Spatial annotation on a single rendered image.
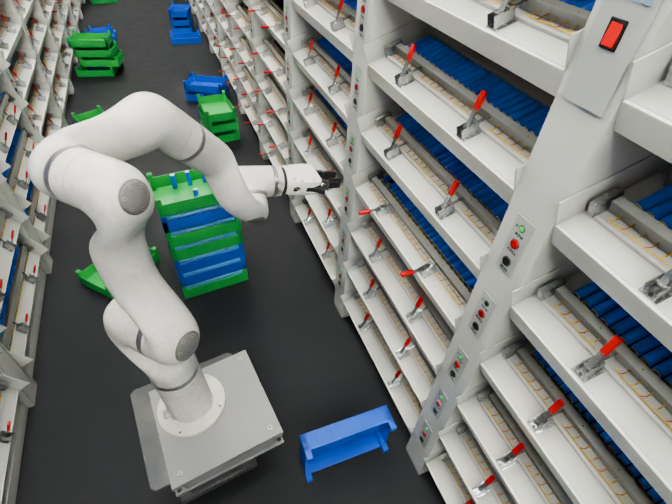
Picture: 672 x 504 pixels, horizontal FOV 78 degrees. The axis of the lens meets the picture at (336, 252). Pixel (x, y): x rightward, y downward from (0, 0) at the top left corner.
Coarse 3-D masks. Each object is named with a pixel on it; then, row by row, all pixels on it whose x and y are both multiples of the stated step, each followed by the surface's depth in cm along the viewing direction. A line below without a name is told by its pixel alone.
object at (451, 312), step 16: (352, 176) 134; (368, 176) 135; (384, 176) 137; (368, 192) 135; (368, 208) 132; (384, 224) 124; (400, 224) 123; (400, 240) 119; (400, 256) 120; (416, 256) 114; (432, 288) 107; (448, 288) 105; (448, 304) 103; (448, 320) 101
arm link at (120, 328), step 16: (112, 304) 94; (112, 320) 92; (128, 320) 91; (112, 336) 94; (128, 336) 90; (128, 352) 98; (144, 368) 99; (160, 368) 100; (176, 368) 101; (192, 368) 104; (160, 384) 101; (176, 384) 102
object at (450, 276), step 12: (372, 180) 135; (384, 192) 129; (396, 204) 125; (396, 216) 123; (408, 228) 119; (420, 240) 114; (432, 252) 111; (444, 264) 107; (456, 288) 102; (468, 300) 99
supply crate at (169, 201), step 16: (160, 176) 167; (176, 176) 171; (192, 176) 174; (160, 192) 168; (176, 192) 169; (192, 192) 169; (208, 192) 170; (160, 208) 155; (176, 208) 158; (192, 208) 161
